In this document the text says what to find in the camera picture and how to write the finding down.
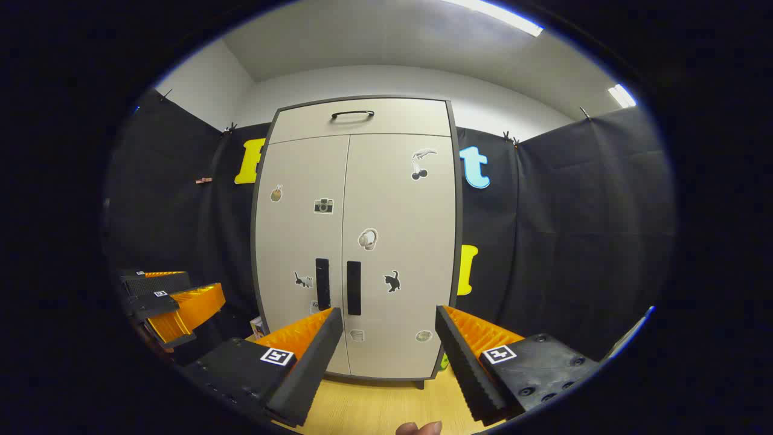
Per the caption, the black backdrop cloth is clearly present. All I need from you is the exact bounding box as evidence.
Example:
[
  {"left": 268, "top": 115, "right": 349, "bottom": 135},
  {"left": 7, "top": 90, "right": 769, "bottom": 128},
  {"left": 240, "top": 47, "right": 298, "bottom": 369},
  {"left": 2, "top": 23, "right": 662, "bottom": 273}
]
[{"left": 106, "top": 88, "right": 676, "bottom": 363}]

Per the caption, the beige cabinet drawer front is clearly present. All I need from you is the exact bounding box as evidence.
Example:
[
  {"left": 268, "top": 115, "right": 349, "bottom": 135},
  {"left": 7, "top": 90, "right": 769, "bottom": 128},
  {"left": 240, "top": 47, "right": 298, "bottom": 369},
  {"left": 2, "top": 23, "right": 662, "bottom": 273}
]
[{"left": 269, "top": 98, "right": 452, "bottom": 144}]

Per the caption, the long ceiling light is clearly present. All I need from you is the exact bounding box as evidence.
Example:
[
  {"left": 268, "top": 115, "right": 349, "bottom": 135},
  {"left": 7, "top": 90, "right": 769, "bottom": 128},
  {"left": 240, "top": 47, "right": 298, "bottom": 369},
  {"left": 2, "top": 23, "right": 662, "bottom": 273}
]
[{"left": 444, "top": 0, "right": 544, "bottom": 37}]

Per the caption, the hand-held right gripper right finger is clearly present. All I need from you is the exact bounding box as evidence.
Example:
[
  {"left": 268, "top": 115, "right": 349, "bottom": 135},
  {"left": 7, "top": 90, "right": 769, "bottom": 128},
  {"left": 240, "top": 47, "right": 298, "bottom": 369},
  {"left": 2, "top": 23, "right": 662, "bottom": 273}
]
[{"left": 435, "top": 305, "right": 601, "bottom": 425}]

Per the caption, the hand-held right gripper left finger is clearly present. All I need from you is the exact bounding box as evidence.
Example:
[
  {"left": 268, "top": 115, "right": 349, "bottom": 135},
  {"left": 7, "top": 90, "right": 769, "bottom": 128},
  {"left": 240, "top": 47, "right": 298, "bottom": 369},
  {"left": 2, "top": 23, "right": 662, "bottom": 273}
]
[{"left": 181, "top": 307, "right": 344, "bottom": 428}]

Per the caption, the camera sticker shoe cabinet door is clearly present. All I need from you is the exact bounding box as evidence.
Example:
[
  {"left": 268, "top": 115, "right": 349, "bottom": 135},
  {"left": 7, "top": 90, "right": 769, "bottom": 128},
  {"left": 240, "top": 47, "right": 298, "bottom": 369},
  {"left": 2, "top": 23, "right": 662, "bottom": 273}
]
[{"left": 255, "top": 135, "right": 351, "bottom": 376}]

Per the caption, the beige double-door shoe cabinet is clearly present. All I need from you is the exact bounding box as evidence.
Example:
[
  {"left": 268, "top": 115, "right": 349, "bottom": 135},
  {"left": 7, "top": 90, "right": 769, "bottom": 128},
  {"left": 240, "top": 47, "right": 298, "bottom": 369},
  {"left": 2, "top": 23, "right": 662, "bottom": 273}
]
[{"left": 251, "top": 95, "right": 464, "bottom": 390}]

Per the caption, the headphone sticker shoe cabinet door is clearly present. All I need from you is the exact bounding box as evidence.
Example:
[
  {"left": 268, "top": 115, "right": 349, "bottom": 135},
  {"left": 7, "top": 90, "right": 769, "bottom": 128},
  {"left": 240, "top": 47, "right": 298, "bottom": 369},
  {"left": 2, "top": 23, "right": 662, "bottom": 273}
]
[{"left": 341, "top": 134, "right": 457, "bottom": 380}]

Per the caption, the black door handle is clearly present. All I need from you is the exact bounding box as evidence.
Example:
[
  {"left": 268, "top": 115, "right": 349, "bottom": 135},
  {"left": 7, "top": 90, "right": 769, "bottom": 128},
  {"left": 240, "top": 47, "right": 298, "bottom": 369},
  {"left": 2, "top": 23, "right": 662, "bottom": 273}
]
[
  {"left": 315, "top": 258, "right": 331, "bottom": 311},
  {"left": 347, "top": 261, "right": 362, "bottom": 316}
]

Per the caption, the small ceiling light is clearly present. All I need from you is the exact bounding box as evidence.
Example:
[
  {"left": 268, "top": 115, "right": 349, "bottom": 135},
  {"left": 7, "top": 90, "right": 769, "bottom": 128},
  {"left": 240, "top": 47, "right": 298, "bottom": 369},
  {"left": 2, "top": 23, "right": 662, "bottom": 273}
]
[{"left": 608, "top": 84, "right": 637, "bottom": 109}]

